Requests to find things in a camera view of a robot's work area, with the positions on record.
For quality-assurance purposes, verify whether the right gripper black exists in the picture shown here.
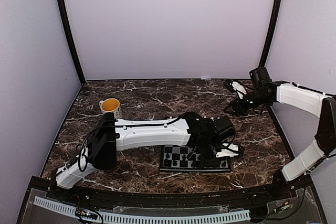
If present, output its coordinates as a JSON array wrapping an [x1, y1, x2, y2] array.
[[224, 89, 270, 116]]

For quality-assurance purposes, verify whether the black pawn piece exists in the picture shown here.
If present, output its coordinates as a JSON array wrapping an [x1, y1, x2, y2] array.
[[163, 159, 170, 166]]

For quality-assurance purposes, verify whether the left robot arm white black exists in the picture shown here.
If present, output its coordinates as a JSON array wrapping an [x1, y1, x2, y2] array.
[[53, 112, 241, 201]]

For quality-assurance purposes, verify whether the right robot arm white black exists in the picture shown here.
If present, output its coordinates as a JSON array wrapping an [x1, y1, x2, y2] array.
[[224, 67, 335, 200]]

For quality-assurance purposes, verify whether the black and white chessboard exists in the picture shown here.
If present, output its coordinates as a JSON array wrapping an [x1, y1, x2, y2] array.
[[159, 145, 232, 173]]

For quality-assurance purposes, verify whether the white patterned mug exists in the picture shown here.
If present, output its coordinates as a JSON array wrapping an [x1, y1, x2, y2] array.
[[99, 98, 122, 119]]

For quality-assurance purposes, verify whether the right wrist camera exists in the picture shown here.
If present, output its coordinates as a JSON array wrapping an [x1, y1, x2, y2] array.
[[224, 79, 247, 97]]

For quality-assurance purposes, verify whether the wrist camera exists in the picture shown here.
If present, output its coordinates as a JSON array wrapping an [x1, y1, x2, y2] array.
[[224, 79, 247, 97], [216, 143, 245, 158]]

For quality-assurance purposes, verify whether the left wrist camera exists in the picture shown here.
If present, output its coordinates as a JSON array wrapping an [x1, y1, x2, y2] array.
[[216, 143, 245, 158]]

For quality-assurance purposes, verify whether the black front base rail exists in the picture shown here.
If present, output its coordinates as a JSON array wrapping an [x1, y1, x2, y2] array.
[[17, 177, 327, 223]]

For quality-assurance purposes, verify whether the white perforated cable duct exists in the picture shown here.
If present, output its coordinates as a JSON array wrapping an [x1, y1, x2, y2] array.
[[33, 196, 250, 223]]

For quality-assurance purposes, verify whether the black corner frame post left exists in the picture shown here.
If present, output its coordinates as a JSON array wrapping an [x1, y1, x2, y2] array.
[[57, 0, 86, 86]]

